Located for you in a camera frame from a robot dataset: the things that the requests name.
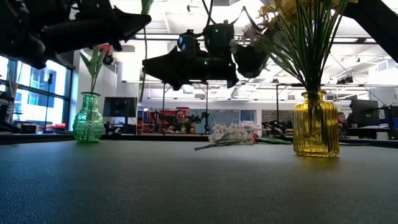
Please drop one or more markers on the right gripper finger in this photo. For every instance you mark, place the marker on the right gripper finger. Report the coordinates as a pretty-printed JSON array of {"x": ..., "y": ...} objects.
[{"x": 186, "y": 70}]

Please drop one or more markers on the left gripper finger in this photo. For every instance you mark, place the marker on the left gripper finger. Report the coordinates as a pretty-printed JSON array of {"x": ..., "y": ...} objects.
[{"x": 109, "y": 28}]

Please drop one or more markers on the red artificial tulip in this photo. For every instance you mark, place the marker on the red artificial tulip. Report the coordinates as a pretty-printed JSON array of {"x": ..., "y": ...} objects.
[
  {"x": 93, "y": 67},
  {"x": 107, "y": 49},
  {"x": 273, "y": 140}
]

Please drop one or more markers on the yellow artificial flower bunch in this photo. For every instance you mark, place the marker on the yellow artificial flower bunch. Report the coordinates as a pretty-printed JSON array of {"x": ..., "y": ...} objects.
[
  {"x": 326, "y": 37},
  {"x": 289, "y": 9}
]

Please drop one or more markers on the background black robot arm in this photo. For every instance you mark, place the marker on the background black robot arm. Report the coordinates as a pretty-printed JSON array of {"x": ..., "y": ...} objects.
[
  {"x": 203, "y": 118},
  {"x": 275, "y": 126}
]

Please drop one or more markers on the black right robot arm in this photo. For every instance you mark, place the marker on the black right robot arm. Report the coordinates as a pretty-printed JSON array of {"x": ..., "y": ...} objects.
[{"x": 373, "y": 21}]

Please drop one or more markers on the green glass vase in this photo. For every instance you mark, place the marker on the green glass vase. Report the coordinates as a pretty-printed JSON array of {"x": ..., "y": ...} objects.
[{"x": 88, "y": 124}]

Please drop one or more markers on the yellow ribbed glass vase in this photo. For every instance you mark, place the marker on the yellow ribbed glass vase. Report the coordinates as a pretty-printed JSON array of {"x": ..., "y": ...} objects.
[{"x": 315, "y": 130}]

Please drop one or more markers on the person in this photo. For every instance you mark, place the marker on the person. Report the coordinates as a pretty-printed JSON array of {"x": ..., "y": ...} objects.
[
  {"x": 341, "y": 119},
  {"x": 181, "y": 125}
]

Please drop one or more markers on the thin black pole stand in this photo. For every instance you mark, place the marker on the thin black pole stand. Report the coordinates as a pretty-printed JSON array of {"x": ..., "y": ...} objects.
[{"x": 49, "y": 93}]

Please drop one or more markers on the black computer monitor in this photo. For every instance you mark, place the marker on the black computer monitor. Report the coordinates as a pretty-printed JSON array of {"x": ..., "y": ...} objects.
[
  {"x": 119, "y": 107},
  {"x": 363, "y": 113}
]

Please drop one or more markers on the black table mat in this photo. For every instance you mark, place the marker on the black table mat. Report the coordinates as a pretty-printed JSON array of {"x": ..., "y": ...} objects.
[{"x": 186, "y": 186}]

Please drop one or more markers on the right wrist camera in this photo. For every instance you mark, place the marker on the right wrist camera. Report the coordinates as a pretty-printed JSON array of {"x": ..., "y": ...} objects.
[{"x": 187, "y": 43}]

